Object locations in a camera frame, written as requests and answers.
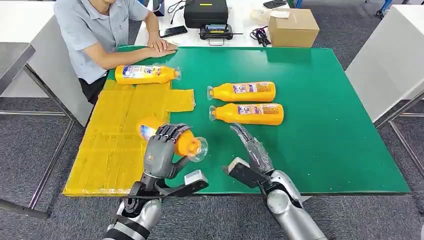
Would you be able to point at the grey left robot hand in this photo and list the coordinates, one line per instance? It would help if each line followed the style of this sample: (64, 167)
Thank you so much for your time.
(159, 155)

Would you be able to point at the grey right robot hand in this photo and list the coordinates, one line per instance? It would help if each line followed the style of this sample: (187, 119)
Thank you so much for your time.
(256, 154)

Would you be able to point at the orange drink bottle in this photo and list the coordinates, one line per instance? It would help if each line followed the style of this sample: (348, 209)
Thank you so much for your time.
(187, 145)
(251, 115)
(245, 92)
(145, 75)

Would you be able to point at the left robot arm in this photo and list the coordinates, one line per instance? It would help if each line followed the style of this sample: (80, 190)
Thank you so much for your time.
(145, 215)

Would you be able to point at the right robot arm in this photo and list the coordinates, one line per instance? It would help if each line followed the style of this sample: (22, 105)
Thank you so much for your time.
(291, 215)

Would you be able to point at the yellow sheet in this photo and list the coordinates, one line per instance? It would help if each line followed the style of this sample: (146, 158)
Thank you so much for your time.
(109, 149)

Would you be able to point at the green table mat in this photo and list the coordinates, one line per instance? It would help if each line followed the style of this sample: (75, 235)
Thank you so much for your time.
(331, 132)

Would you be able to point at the person's right hand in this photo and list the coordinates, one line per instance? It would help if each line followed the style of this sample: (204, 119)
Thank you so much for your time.
(165, 52)

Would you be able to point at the person's hand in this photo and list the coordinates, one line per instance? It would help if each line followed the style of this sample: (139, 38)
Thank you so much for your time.
(158, 42)
(165, 52)

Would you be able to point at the person's left hand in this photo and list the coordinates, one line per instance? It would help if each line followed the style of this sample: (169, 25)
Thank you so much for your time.
(158, 42)

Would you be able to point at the black smartphone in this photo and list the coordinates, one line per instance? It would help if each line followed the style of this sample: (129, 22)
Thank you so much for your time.
(275, 3)
(173, 31)

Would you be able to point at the black handheld controller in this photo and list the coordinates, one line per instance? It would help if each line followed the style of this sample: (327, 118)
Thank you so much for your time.
(216, 32)

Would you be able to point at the brown cardboard box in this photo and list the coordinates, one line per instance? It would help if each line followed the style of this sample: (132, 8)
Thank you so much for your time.
(293, 30)

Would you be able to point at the white plastic bag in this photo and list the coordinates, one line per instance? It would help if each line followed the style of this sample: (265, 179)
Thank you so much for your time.
(265, 16)

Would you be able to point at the person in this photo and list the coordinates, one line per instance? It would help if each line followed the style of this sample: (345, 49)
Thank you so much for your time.
(92, 33)

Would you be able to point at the white side table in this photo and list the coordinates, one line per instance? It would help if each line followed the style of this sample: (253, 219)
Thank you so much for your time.
(387, 56)
(49, 66)

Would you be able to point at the black carrying case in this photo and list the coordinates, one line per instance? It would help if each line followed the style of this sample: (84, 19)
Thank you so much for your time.
(205, 13)

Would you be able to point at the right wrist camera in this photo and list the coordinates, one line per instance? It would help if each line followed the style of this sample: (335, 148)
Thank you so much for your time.
(242, 172)

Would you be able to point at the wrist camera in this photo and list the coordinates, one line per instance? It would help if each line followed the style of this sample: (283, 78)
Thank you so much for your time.
(195, 180)
(242, 172)

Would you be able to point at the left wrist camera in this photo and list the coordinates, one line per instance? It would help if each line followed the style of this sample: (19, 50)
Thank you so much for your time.
(195, 180)

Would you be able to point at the grey steel-frame table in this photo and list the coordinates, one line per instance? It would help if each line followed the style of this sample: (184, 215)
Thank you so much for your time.
(13, 59)

